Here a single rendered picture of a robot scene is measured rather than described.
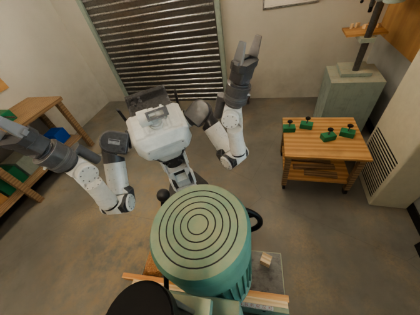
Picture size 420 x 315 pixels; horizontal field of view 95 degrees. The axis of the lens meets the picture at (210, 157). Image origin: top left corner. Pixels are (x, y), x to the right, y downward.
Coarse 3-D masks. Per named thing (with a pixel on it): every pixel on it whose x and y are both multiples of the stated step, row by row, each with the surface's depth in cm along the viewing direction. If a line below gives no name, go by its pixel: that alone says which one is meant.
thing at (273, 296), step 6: (126, 276) 82; (132, 276) 81; (138, 276) 81; (144, 276) 80; (150, 276) 80; (162, 282) 78; (252, 294) 70; (258, 294) 70; (264, 294) 70; (270, 294) 70; (276, 294) 69; (282, 300) 68; (288, 300) 68
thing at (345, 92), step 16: (384, 0) 146; (400, 0) 140; (352, 32) 192; (368, 32) 179; (384, 32) 181; (336, 64) 225; (352, 64) 215; (368, 64) 217; (336, 80) 205; (352, 80) 200; (368, 80) 196; (384, 80) 191; (320, 96) 247; (336, 96) 211; (352, 96) 207; (368, 96) 203; (320, 112) 240; (336, 112) 225; (352, 112) 220; (368, 112) 215
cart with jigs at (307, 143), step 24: (288, 120) 182; (312, 120) 194; (336, 120) 188; (288, 144) 176; (312, 144) 171; (336, 144) 167; (360, 144) 163; (288, 168) 180; (312, 168) 193; (336, 168) 191; (360, 168) 161
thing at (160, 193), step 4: (160, 192) 49; (164, 192) 50; (168, 192) 50; (156, 196) 50; (160, 196) 49; (164, 196) 49; (168, 196) 50; (160, 200) 50; (164, 200) 50; (164, 276) 52; (164, 280) 52; (168, 280) 52; (164, 284) 52; (168, 284) 52; (168, 288) 52
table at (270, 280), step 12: (252, 252) 84; (276, 252) 82; (144, 264) 88; (252, 264) 81; (276, 264) 79; (252, 276) 78; (264, 276) 77; (276, 276) 76; (252, 288) 75; (264, 288) 74; (276, 288) 74; (264, 312) 70
